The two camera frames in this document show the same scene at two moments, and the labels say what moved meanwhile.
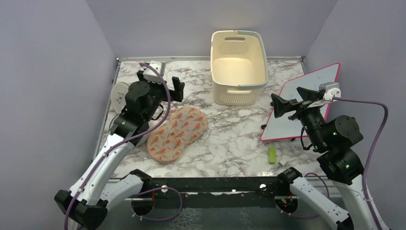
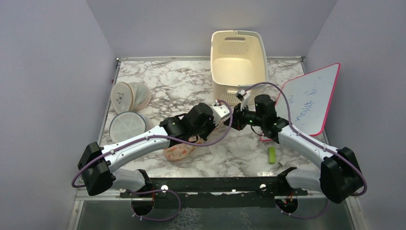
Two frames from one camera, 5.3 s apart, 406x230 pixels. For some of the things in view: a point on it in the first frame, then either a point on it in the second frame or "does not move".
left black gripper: [176, 95] → [210, 121]
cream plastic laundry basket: [238, 66] does not move
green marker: [272, 155] does not move
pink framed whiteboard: [282, 127] does not move
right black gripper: [306, 95] → [238, 116]
